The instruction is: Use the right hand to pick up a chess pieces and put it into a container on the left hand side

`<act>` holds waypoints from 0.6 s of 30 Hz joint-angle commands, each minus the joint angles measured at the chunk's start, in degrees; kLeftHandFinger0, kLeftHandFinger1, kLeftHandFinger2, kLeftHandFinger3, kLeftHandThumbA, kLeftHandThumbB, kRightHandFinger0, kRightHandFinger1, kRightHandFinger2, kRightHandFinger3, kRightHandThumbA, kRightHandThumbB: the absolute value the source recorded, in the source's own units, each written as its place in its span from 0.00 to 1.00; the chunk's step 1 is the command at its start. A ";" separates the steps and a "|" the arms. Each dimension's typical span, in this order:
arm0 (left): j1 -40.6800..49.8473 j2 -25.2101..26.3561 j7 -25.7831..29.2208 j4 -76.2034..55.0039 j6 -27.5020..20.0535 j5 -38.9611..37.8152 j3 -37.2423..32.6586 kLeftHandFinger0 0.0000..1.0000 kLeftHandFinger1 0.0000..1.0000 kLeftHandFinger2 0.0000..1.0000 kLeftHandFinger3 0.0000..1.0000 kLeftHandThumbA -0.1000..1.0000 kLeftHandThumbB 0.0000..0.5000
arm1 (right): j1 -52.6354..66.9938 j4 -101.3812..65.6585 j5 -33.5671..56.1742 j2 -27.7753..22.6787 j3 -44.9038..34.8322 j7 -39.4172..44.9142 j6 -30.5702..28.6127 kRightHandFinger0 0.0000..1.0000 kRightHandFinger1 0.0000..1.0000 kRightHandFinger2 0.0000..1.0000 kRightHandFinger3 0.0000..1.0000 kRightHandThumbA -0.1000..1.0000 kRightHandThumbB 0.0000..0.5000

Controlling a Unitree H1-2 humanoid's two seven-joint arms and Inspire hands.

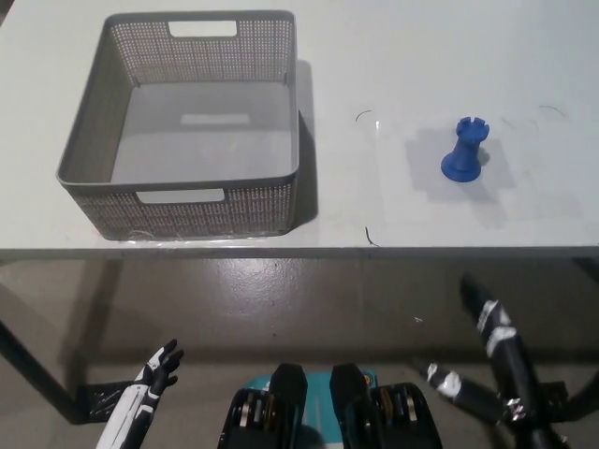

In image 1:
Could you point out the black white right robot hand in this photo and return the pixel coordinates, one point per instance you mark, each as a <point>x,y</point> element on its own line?
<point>512,369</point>

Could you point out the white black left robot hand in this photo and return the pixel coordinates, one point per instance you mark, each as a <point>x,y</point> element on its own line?
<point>140,397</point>

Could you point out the blue rook chess piece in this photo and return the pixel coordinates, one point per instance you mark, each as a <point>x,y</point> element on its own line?
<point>463,154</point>

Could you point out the black table foot plate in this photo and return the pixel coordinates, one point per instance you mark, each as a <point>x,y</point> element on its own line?
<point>100,397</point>

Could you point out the black metal table leg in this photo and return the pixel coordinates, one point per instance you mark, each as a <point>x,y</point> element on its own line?
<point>37,369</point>

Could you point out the black teal robot body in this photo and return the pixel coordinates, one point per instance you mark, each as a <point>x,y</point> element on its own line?
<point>285,388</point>

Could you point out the thin curved black thread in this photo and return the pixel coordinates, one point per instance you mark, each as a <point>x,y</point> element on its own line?
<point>552,108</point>
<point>362,112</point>

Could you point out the grey perforated plastic basket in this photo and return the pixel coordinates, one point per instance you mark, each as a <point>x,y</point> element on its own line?
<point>206,140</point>

